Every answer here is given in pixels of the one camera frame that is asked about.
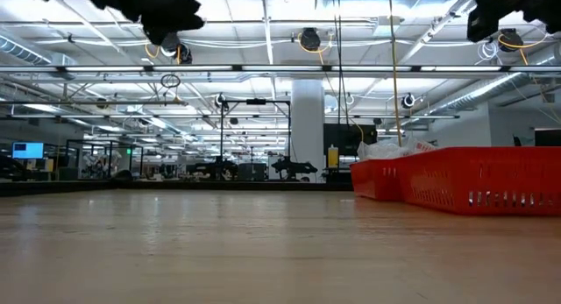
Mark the black wall screen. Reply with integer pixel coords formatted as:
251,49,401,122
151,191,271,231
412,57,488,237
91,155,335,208
323,122,380,159

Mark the black aluminium table frame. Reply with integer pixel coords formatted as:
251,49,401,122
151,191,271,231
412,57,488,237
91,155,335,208
0,177,355,197

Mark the silver air duct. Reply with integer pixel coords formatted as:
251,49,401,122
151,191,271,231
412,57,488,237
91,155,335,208
0,31,79,68
427,71,525,117

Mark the blue computer monitor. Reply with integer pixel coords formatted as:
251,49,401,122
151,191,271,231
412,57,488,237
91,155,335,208
11,141,46,160

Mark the red plastic mesh basket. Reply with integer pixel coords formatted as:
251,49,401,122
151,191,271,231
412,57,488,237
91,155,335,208
349,158,407,203
396,145,561,217

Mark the white building column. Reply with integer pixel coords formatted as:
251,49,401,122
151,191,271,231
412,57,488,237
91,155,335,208
290,78,326,183

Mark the black framed enclosure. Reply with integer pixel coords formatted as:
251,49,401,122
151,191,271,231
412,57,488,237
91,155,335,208
64,138,145,180

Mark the black hanging cable loop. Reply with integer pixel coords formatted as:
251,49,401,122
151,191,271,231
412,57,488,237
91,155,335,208
159,72,182,89

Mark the black monitor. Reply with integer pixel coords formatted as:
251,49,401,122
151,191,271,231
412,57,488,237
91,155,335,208
534,127,561,147

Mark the black gantry frame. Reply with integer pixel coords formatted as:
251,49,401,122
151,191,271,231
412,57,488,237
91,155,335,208
219,98,293,180

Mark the cotton bag with dark print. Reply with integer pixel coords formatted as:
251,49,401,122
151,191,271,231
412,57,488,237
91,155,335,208
357,137,395,161

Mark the long ceiling light strip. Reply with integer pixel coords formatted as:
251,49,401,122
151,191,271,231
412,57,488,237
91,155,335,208
0,63,561,74

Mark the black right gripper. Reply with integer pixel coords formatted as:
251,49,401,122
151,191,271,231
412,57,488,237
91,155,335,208
466,0,561,44

